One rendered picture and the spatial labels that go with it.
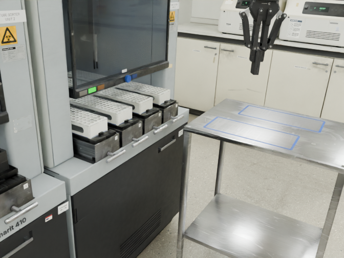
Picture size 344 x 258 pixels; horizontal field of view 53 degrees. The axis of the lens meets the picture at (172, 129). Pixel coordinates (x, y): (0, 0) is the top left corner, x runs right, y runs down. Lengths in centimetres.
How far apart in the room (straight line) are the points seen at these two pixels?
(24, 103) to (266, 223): 124
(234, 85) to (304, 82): 66
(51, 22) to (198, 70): 260
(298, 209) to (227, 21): 184
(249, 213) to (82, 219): 88
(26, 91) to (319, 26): 258
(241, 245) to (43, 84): 107
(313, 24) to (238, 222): 197
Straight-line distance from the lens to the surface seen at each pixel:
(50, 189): 115
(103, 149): 127
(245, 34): 99
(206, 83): 359
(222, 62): 347
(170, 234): 208
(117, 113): 135
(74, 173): 122
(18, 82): 108
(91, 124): 125
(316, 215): 247
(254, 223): 178
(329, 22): 320
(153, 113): 151
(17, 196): 107
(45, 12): 112
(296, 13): 325
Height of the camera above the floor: 135
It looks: 23 degrees down
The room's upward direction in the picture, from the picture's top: 3 degrees clockwise
